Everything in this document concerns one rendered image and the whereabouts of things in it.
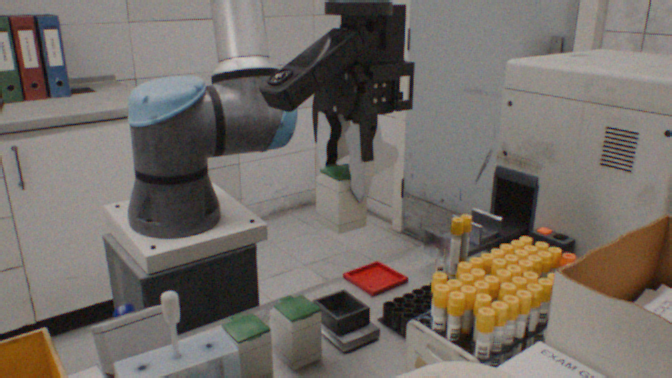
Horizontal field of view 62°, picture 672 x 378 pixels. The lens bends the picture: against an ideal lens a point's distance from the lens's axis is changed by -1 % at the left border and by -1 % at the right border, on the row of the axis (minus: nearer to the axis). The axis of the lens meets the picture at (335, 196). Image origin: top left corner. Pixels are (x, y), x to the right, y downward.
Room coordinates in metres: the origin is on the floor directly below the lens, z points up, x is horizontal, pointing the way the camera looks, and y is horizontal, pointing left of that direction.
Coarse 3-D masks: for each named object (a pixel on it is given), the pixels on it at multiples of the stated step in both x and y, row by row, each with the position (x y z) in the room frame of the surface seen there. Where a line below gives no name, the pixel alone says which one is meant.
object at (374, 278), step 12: (372, 264) 0.76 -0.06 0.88; (384, 264) 0.76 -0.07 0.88; (348, 276) 0.72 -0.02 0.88; (360, 276) 0.73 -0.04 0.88; (372, 276) 0.73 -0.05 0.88; (384, 276) 0.73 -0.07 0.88; (396, 276) 0.73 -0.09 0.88; (360, 288) 0.70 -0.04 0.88; (372, 288) 0.70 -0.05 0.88; (384, 288) 0.69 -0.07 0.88
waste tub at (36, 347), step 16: (32, 336) 0.44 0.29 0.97; (48, 336) 0.44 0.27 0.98; (0, 352) 0.43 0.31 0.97; (16, 352) 0.43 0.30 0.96; (32, 352) 0.44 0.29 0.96; (48, 352) 0.43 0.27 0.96; (0, 368) 0.42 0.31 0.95; (16, 368) 0.43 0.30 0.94; (32, 368) 0.44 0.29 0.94; (48, 368) 0.45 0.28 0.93
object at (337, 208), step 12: (324, 180) 0.59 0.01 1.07; (336, 180) 0.58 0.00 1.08; (348, 180) 0.58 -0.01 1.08; (324, 192) 0.59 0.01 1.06; (336, 192) 0.58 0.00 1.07; (348, 192) 0.58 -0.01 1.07; (324, 204) 0.60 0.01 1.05; (336, 204) 0.58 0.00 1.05; (348, 204) 0.58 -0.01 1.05; (360, 204) 0.59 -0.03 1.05; (324, 216) 0.60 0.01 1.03; (336, 216) 0.58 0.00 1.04; (348, 216) 0.58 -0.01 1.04; (360, 216) 0.59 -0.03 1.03; (336, 228) 0.58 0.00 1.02; (348, 228) 0.58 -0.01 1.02
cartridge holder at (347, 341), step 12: (324, 300) 0.62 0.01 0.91; (336, 300) 0.63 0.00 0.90; (348, 300) 0.62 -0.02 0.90; (360, 300) 0.61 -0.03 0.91; (324, 312) 0.59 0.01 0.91; (336, 312) 0.62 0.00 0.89; (348, 312) 0.62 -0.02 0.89; (360, 312) 0.59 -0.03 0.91; (324, 324) 0.59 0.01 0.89; (336, 324) 0.57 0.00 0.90; (348, 324) 0.58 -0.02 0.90; (360, 324) 0.59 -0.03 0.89; (372, 324) 0.59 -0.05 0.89; (336, 336) 0.56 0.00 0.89; (348, 336) 0.56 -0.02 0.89; (360, 336) 0.56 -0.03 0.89; (372, 336) 0.57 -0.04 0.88; (348, 348) 0.55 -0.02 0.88
